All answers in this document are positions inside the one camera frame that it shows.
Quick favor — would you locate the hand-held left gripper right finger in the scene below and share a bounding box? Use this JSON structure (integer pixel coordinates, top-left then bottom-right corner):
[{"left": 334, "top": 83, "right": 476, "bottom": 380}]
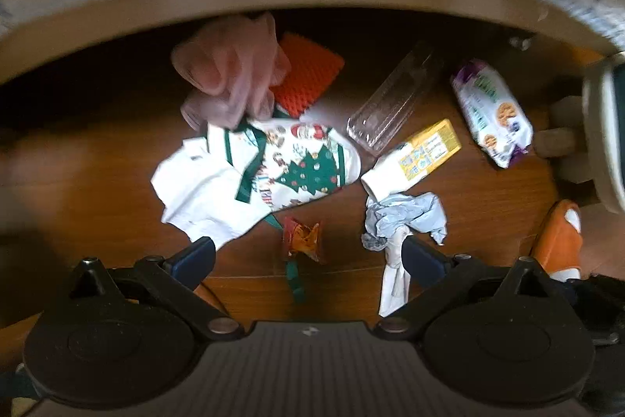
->
[{"left": 373, "top": 235, "right": 557, "bottom": 342}]

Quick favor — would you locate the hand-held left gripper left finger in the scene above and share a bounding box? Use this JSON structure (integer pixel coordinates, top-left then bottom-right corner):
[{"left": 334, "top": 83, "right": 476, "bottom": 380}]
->
[{"left": 71, "top": 236, "right": 246, "bottom": 342}]

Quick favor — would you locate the blue white tissue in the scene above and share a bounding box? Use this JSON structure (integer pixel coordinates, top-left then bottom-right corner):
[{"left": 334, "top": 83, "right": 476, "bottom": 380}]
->
[{"left": 361, "top": 191, "right": 448, "bottom": 318}]

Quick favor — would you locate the white holiday print cloth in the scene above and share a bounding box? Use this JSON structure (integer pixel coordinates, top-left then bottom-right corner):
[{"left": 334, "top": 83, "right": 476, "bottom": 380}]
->
[{"left": 150, "top": 116, "right": 363, "bottom": 304}]

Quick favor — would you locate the orange red snack wrapper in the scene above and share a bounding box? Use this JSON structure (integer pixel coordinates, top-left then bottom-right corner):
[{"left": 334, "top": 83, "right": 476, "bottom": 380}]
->
[{"left": 282, "top": 218, "right": 326, "bottom": 264}]

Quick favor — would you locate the yellow white carton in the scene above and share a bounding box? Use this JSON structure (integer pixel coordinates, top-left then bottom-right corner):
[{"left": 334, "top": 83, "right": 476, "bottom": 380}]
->
[{"left": 360, "top": 119, "right": 463, "bottom": 201}]

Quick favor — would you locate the orange slipper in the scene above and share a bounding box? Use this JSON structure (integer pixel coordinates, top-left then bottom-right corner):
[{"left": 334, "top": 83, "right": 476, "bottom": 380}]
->
[{"left": 530, "top": 199, "right": 585, "bottom": 284}]

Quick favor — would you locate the clear plastic container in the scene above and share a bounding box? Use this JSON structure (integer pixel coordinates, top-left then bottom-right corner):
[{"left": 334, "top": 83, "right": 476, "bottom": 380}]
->
[{"left": 346, "top": 41, "right": 448, "bottom": 157}]

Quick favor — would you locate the purple white cookie packet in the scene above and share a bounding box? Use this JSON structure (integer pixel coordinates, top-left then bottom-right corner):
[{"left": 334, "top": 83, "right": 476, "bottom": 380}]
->
[{"left": 449, "top": 59, "right": 534, "bottom": 169}]

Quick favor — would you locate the beige furniture foot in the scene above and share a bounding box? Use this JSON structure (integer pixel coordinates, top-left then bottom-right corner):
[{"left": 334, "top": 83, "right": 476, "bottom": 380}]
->
[{"left": 532, "top": 97, "right": 594, "bottom": 183}]

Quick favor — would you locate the pink cloth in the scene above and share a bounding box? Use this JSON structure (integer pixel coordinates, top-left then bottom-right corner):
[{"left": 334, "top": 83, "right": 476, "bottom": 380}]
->
[{"left": 171, "top": 13, "right": 294, "bottom": 129}]

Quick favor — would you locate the orange ribbed mat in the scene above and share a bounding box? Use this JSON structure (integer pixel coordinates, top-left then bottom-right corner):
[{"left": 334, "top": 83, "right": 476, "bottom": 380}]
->
[{"left": 270, "top": 32, "right": 345, "bottom": 118}]

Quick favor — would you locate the white round container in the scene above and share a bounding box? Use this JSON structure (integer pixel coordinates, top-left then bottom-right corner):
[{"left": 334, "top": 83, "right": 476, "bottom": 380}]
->
[{"left": 582, "top": 53, "right": 625, "bottom": 213}]

